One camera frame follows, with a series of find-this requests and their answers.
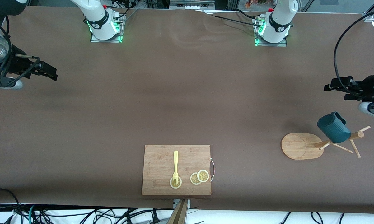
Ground black looped floor cable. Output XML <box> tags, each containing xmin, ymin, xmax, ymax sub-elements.
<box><xmin>0</xmin><ymin>188</ymin><xmax>23</xmax><ymax>224</ymax></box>

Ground wooden beam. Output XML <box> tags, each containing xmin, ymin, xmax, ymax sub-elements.
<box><xmin>167</xmin><ymin>199</ymin><xmax>188</xmax><ymax>224</ymax></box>

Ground yellow plastic fork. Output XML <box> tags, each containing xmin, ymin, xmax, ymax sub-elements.
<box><xmin>173</xmin><ymin>151</ymin><xmax>179</xmax><ymax>185</ymax></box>

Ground wooden mug rack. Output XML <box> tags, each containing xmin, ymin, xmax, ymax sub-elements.
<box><xmin>281</xmin><ymin>125</ymin><xmax>371</xmax><ymax>160</ymax></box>

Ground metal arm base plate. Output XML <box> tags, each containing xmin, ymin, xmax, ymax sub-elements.
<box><xmin>254</xmin><ymin>16</ymin><xmax>288</xmax><ymax>47</ymax></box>
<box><xmin>90</xmin><ymin>14</ymin><xmax>125</xmax><ymax>43</ymax></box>

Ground small metal bracket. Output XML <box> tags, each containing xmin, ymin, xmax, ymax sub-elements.
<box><xmin>173</xmin><ymin>199</ymin><xmax>191</xmax><ymax>209</ymax></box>

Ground wooden cutting board metal handle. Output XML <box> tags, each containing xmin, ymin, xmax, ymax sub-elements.
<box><xmin>142</xmin><ymin>144</ymin><xmax>215</xmax><ymax>196</ymax></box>

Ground teal cup yellow inside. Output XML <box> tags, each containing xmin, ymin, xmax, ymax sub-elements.
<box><xmin>317</xmin><ymin>111</ymin><xmax>352</xmax><ymax>143</ymax></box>

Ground black cable on table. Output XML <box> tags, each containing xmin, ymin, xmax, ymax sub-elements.
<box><xmin>209</xmin><ymin>9</ymin><xmax>264</xmax><ymax>27</ymax></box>

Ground grey power strip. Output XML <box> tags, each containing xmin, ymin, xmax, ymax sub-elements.
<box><xmin>170</xmin><ymin>0</ymin><xmax>216</xmax><ymax>9</ymax></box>

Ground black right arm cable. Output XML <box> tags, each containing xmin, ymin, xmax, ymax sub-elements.
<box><xmin>0</xmin><ymin>14</ymin><xmax>41</xmax><ymax>87</ymax></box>

